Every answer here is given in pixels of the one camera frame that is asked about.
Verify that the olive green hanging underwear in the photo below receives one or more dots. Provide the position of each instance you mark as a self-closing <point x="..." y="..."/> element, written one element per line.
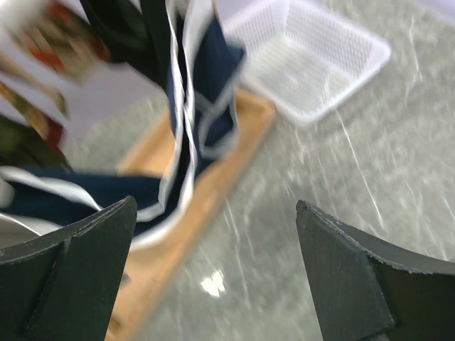
<point x="22" y="146"/>

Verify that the striped hanging sock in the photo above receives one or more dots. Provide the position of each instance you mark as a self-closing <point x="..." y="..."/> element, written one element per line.
<point x="47" y="128"/>

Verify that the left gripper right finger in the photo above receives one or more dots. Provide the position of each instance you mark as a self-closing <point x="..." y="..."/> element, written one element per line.
<point x="365" y="288"/>

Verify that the navy blue white-trimmed underwear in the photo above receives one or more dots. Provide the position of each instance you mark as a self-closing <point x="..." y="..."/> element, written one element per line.
<point x="200" y="89"/>

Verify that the black hanging underwear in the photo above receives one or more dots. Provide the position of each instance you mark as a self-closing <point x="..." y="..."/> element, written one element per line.
<point x="139" y="37"/>

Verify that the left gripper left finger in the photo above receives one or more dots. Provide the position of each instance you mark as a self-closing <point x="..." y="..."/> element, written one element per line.
<point x="63" y="284"/>

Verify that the white plastic basket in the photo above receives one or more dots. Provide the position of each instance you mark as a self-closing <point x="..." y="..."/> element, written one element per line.
<point x="304" y="58"/>

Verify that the orange patterned hanging sock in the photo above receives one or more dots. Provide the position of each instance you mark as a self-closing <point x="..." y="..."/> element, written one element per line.
<point x="61" y="40"/>

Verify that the wooden clothes rack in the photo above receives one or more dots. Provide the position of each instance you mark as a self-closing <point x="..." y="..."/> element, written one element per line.
<point x="150" y="270"/>

